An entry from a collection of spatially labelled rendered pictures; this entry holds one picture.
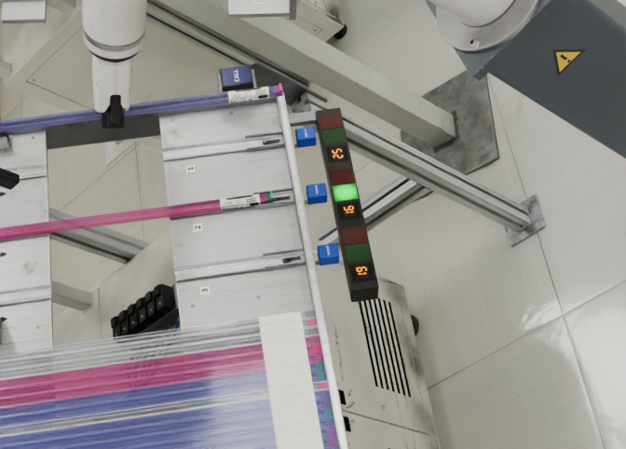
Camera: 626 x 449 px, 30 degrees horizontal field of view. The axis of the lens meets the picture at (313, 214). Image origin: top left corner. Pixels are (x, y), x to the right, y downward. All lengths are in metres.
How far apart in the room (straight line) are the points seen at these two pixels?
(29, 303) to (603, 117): 0.89
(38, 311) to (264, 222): 0.35
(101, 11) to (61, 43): 1.34
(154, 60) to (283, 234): 1.27
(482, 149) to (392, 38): 0.48
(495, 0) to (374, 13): 1.37
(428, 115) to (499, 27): 0.93
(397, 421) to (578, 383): 0.34
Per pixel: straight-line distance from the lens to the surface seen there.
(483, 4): 1.61
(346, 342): 2.23
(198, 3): 2.16
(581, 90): 1.77
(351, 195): 1.79
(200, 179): 1.80
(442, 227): 2.54
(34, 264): 1.76
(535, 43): 1.66
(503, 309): 2.38
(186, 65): 2.96
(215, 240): 1.74
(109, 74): 1.61
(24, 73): 2.96
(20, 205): 1.82
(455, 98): 2.64
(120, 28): 1.56
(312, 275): 1.67
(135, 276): 2.22
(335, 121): 1.87
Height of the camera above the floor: 1.83
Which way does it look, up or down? 40 degrees down
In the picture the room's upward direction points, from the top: 67 degrees counter-clockwise
